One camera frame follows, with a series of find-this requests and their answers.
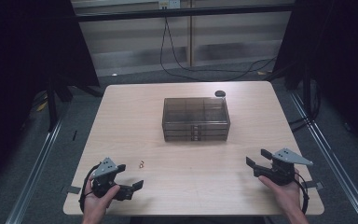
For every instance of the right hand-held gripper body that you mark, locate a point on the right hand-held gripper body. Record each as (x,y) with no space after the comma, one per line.
(281,172)

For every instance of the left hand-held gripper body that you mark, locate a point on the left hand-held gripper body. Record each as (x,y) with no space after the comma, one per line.
(105,168)

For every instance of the smoky transparent drawer box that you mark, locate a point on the smoky transparent drawer box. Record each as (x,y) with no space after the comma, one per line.
(195,118)

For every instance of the person's right hand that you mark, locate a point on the person's right hand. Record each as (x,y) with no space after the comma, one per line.
(289,196)

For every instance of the person's left hand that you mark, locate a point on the person's left hand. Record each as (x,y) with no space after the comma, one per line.
(94,208)

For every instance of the grey tape piece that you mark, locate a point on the grey tape piece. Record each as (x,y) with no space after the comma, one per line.
(313,184)
(72,189)

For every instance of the small black floor item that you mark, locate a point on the small black floor item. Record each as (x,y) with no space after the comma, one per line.
(74,135)

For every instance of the black metal stand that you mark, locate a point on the black metal stand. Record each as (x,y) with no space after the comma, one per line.
(307,93)
(52,105)

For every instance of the black round disc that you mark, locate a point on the black round disc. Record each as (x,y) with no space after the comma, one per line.
(220,93)

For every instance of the yellow floor tape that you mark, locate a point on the yellow floor tape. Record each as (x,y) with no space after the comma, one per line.
(42,106)

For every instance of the dark curtain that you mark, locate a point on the dark curtain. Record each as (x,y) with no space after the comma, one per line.
(18,62)
(345,62)

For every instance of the black horizontal bar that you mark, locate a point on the black horizontal bar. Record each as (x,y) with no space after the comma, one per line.
(183,13)

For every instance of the metal floor rail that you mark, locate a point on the metal floor rail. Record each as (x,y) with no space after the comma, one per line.
(338,168)
(34,174)

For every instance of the wooden wall post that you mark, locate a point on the wooden wall post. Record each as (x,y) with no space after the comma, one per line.
(191,34)

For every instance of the white wall socket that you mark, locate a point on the white wall socket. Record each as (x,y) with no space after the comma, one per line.
(169,4)

